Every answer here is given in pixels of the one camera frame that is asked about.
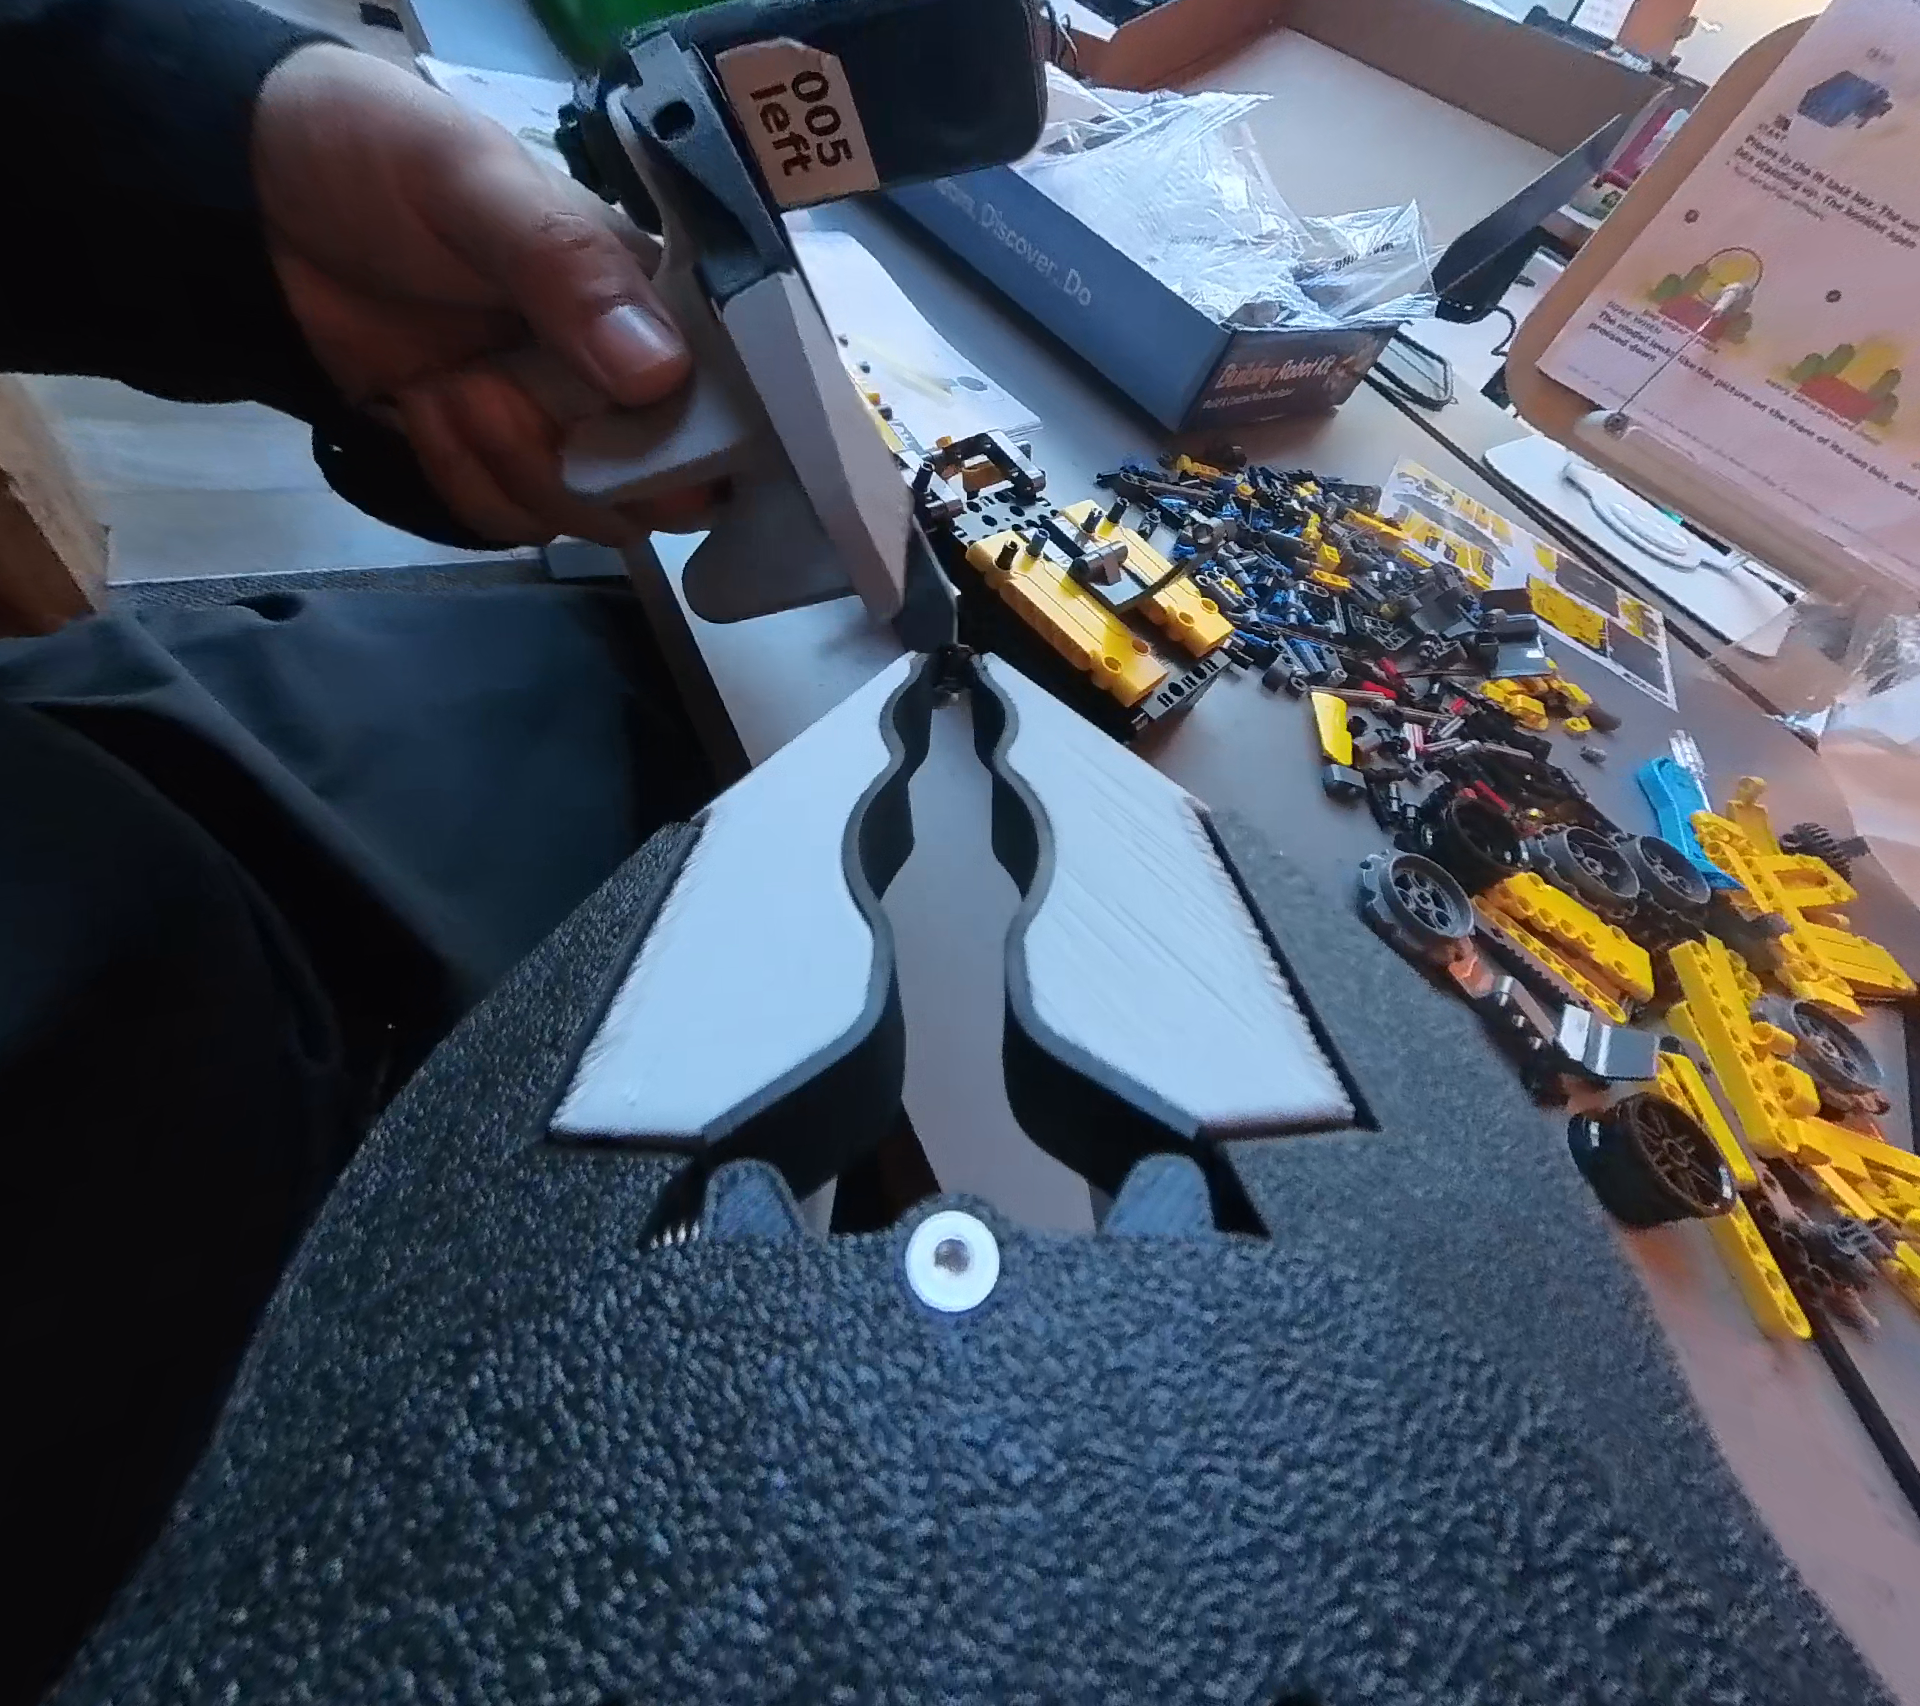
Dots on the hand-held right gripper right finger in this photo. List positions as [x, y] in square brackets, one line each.
[1155, 985]

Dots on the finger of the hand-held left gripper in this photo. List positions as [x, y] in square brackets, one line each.
[817, 432]
[763, 568]

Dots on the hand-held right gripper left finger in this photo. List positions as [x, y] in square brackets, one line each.
[748, 971]

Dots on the yellow black brick model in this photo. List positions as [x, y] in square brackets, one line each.
[1049, 597]

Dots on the pile of small brick parts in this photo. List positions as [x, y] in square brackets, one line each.
[1349, 583]

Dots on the grey desk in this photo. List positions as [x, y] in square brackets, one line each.
[1259, 835]

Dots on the person's left hand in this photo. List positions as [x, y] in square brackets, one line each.
[421, 237]

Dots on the grey sprocket wheel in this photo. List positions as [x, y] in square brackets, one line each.
[1419, 903]

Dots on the blue cardboard kit box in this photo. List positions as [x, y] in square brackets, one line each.
[1049, 282]

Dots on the brown cardboard tray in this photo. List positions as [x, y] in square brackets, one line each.
[1184, 27]

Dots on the yellow curved panel piece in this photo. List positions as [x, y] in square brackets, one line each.
[1332, 723]

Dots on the grey curved panel piece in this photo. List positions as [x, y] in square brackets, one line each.
[1613, 1054]

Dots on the person's black trousers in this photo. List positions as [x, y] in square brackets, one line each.
[225, 985]

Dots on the blue brick separator tool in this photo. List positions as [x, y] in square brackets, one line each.
[1674, 806]

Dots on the yellow black sticker sheet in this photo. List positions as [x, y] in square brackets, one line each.
[1590, 619]

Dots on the pile of yellow brick beams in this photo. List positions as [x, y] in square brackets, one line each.
[1770, 1031]

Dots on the white stand base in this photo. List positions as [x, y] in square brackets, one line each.
[1635, 537]

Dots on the black tablet stand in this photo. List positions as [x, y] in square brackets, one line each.
[1530, 221]

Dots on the black gear piece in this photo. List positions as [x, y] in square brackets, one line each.
[1814, 844]

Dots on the clear plastic bag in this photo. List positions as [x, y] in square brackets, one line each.
[1861, 715]

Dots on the instruction sheet on stand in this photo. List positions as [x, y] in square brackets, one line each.
[1755, 506]

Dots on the printed instruction sheet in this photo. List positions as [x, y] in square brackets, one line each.
[1770, 237]

